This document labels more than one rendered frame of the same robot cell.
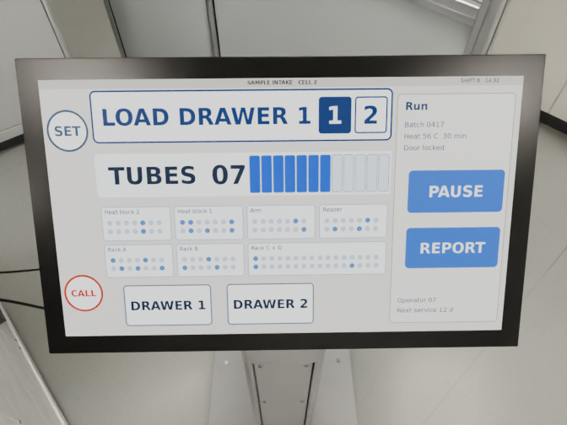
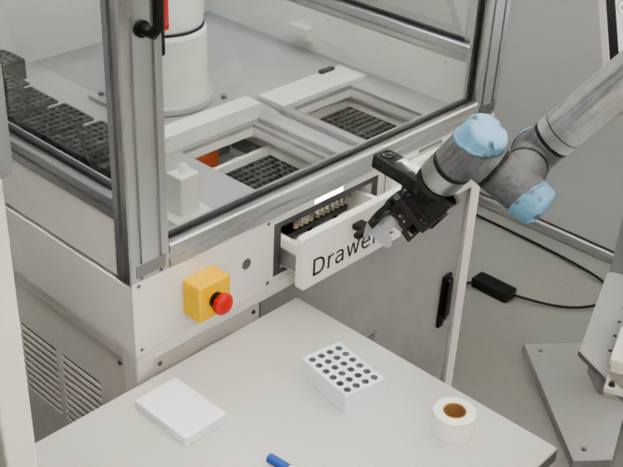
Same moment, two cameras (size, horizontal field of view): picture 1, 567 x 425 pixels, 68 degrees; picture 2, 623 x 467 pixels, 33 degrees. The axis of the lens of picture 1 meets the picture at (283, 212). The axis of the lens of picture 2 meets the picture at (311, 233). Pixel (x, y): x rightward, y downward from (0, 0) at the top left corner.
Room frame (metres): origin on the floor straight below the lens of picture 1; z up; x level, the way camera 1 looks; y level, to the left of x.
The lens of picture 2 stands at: (-1.90, 1.11, 1.89)
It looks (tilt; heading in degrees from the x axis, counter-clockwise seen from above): 31 degrees down; 355
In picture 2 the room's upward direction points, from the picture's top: 3 degrees clockwise
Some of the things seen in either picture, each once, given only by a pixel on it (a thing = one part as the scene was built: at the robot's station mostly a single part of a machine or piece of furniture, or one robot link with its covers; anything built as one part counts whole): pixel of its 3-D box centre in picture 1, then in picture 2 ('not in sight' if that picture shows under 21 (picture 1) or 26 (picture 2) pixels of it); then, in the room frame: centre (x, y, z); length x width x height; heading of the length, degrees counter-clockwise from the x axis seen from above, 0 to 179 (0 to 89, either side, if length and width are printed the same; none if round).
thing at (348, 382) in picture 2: not in sight; (342, 376); (-0.53, 0.92, 0.78); 0.12 x 0.08 x 0.04; 33
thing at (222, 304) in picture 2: not in sight; (221, 302); (-0.45, 1.12, 0.88); 0.04 x 0.03 x 0.04; 133
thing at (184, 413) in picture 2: not in sight; (180, 410); (-0.60, 1.19, 0.77); 0.13 x 0.09 x 0.02; 43
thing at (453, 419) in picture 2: not in sight; (453, 420); (-0.64, 0.75, 0.78); 0.07 x 0.07 x 0.04
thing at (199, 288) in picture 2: not in sight; (208, 295); (-0.42, 1.15, 0.88); 0.07 x 0.05 x 0.07; 133
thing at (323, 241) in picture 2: not in sight; (351, 236); (-0.23, 0.88, 0.87); 0.29 x 0.02 x 0.11; 133
